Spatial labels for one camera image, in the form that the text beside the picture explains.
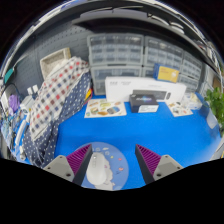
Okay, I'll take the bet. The beige woven basket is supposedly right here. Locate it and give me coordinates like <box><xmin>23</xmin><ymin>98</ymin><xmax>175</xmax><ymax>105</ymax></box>
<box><xmin>39</xmin><ymin>47</ymin><xmax>72</xmax><ymax>79</ymax></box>

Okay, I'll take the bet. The light grey computer mouse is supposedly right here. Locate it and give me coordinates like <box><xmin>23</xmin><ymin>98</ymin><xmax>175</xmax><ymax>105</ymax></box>
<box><xmin>86</xmin><ymin>152</ymin><xmax>108</xmax><ymax>186</ymax></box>

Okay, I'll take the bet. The dark wall shelf unit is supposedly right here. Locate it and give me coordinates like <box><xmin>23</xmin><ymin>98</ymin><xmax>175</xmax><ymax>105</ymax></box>
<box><xmin>71</xmin><ymin>1</ymin><xmax>224</xmax><ymax>68</ymax></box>

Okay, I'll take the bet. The red and blue checked cloth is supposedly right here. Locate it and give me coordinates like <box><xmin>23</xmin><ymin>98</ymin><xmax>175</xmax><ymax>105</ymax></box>
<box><xmin>29</xmin><ymin>56</ymin><xmax>90</xmax><ymax>141</ymax></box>

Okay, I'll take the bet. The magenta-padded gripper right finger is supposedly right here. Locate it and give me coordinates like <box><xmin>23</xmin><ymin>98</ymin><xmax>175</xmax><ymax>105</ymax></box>
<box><xmin>134</xmin><ymin>143</ymin><xmax>184</xmax><ymax>185</ymax></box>

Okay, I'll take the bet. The teal wall holder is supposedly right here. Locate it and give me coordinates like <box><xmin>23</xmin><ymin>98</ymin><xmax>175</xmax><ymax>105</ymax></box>
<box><xmin>3</xmin><ymin>68</ymin><xmax>16</xmax><ymax>84</ymax></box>

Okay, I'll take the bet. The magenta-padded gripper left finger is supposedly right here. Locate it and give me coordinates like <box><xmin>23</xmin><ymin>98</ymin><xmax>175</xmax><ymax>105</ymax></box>
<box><xmin>43</xmin><ymin>143</ymin><xmax>94</xmax><ymax>186</ymax></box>

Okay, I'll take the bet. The purple soft object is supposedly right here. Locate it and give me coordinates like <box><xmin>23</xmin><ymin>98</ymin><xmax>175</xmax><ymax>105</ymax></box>
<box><xmin>8</xmin><ymin>94</ymin><xmax>21</xmax><ymax>113</ymax></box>

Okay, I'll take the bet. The green potted plant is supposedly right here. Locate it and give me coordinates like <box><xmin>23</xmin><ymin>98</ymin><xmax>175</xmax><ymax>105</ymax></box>
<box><xmin>203</xmin><ymin>87</ymin><xmax>224</xmax><ymax>138</ymax></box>

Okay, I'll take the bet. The round light blue mouse pad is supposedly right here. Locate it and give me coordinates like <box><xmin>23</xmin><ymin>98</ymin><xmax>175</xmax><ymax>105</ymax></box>
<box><xmin>74</xmin><ymin>141</ymin><xmax>130</xmax><ymax>191</ymax></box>

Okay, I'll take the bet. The small black box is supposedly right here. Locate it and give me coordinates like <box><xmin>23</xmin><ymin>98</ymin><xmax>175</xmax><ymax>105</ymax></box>
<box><xmin>129</xmin><ymin>93</ymin><xmax>160</xmax><ymax>114</ymax></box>

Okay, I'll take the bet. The sticker sheet with food pictures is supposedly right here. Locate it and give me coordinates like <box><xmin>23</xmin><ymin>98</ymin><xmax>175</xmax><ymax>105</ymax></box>
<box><xmin>83</xmin><ymin>98</ymin><xmax>128</xmax><ymax>119</ymax></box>

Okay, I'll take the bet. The small yellow object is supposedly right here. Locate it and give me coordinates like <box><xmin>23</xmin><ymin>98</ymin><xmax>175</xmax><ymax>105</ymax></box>
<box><xmin>84</xmin><ymin>88</ymin><xmax>93</xmax><ymax>102</ymax></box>

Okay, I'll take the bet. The sticker sheet with travel pictures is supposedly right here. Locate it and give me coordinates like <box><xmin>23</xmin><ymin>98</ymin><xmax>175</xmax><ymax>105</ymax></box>
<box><xmin>165</xmin><ymin>100</ymin><xmax>194</xmax><ymax>118</ymax></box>

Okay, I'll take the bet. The yellow and blue box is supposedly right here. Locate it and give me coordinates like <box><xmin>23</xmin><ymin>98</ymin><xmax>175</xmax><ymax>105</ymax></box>
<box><xmin>153</xmin><ymin>63</ymin><xmax>180</xmax><ymax>83</ymax></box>

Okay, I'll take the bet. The long white keyboard box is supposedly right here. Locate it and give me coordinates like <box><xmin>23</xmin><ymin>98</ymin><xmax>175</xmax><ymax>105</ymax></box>
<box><xmin>104</xmin><ymin>76</ymin><xmax>188</xmax><ymax>103</ymax></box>

